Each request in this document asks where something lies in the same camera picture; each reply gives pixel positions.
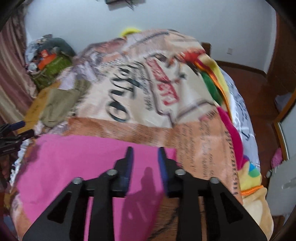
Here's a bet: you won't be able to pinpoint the pink pants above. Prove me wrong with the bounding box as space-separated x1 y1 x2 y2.
11 135 177 240

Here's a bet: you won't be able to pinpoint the bamboo lap desk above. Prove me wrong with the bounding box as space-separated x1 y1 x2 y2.
17 80 61 133

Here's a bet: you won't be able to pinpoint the yellow foam arch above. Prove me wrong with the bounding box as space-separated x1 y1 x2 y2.
120 27 141 38

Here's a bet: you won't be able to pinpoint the grey plush toy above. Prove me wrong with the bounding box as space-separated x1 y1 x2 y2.
39 38 76 57

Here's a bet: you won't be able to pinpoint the small black wall monitor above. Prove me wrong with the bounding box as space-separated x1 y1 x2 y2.
105 0 126 4

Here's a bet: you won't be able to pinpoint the orange box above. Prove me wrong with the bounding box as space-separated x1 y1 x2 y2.
38 54 57 70

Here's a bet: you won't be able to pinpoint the striped red gold curtain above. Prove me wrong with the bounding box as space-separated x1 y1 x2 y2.
1 3 37 124

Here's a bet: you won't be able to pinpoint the green patterned storage box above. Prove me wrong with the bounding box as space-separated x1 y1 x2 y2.
31 55 72 91

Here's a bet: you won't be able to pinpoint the pink slipper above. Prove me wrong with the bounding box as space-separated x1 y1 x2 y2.
271 148 283 168

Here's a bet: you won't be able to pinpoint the white wall socket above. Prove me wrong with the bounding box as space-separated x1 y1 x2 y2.
227 48 233 55

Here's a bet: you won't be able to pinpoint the brown wooden door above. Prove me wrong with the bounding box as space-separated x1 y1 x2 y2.
267 15 295 95

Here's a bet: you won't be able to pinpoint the olive green folded pants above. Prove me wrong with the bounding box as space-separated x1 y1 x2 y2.
40 79 91 128

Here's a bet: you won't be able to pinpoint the newspaper print blanket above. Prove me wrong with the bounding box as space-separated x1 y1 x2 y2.
9 29 275 241

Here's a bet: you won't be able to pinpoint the white patterned bed sheet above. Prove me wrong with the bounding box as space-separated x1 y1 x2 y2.
220 68 260 172

